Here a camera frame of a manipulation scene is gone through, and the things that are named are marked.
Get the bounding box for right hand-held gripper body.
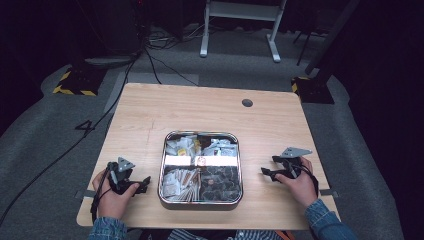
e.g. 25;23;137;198
272;147;313;179

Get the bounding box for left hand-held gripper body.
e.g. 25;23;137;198
106;156;141;196

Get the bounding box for pile of white grey packets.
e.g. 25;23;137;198
200;137;239;158

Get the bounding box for square metal divided tray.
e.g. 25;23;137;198
157;130;244;211

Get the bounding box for person's right hand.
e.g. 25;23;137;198
275;157;318;208

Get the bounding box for person's left hand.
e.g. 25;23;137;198
92;169;140;220

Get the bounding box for pile of brown stick packets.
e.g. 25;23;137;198
162;166;201;203

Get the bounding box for pile of white yellow packets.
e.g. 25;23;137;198
165;133;202;158

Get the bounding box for pile of dark packets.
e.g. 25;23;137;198
199;165;242;202

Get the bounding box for person's striped shirt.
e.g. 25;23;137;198
139;228;284;240

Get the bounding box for black yellow striped base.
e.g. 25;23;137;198
52;66;108;98
290;76;335;105

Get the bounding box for grey floor mat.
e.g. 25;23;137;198
103;71;200;114

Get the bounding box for black stand legs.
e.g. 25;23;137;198
292;29;329;67

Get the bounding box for black slanted pole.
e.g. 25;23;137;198
304;0;361;76

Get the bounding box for white metal stand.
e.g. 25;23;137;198
199;0;288;64

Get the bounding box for right hand-held gripper cable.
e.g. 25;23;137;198
298;163;320;198

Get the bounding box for hand-held gripper cable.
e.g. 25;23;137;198
90;163;114;224
298;163;320;198

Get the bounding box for left hand-held gripper cable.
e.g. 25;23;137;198
90;163;114;224

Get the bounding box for orange strap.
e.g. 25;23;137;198
274;229;297;240

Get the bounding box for long black floor cable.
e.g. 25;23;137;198
0;49;143;228

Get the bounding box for thin black floor cable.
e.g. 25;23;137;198
144;46;200;88

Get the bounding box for bundle of floor cables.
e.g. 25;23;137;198
146;23;209;51

